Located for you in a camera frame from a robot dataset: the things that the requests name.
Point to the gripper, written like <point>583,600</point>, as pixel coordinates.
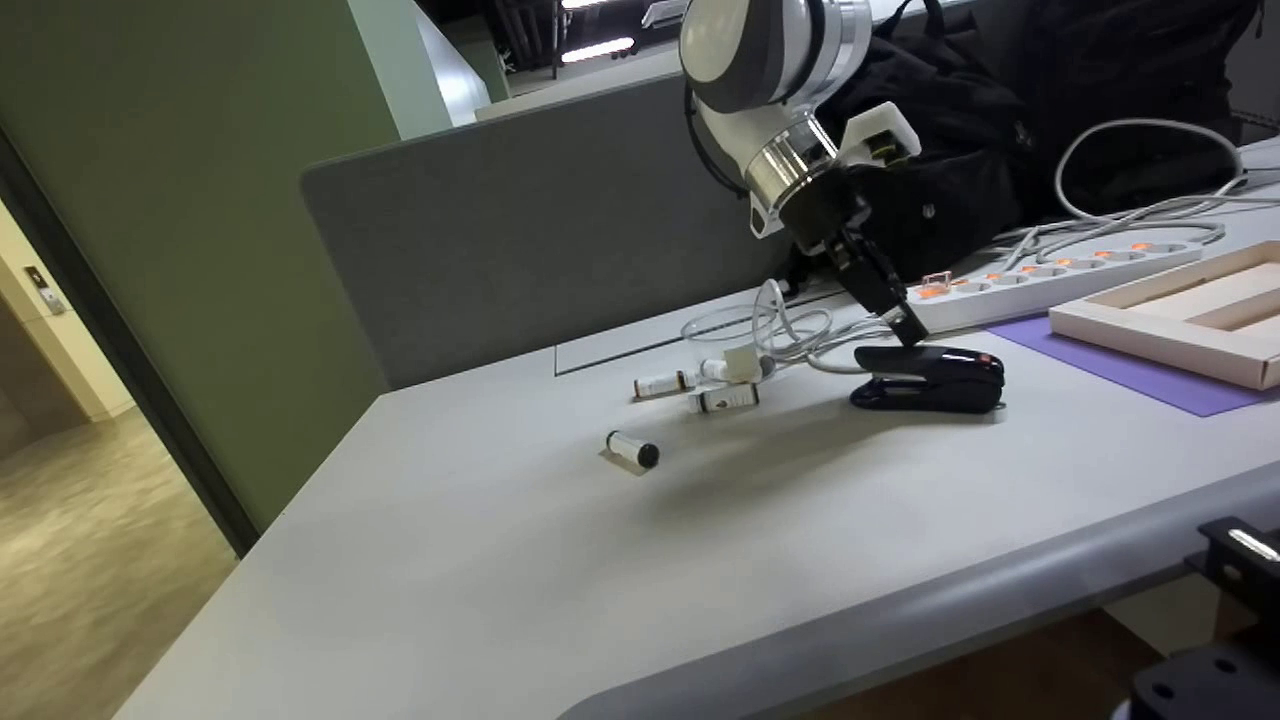
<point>825,210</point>

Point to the black stapler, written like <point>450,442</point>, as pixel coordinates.
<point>940,385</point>

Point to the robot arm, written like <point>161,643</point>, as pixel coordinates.
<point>760,60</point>

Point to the black backpack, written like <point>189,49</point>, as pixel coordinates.
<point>950,130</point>

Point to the white plug adapter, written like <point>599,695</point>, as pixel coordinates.
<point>741,365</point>

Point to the white power strip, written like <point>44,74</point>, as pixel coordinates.
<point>1050,280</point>

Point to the grey desk divider panel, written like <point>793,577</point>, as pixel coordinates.
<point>540,230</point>

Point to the purple mat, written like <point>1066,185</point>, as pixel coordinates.
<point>1130,370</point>

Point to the white cardboard tray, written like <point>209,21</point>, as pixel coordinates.
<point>1150,325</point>

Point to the black clamp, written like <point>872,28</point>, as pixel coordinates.
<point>1215,680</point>

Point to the wall button panel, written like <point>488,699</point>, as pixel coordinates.
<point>45,290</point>

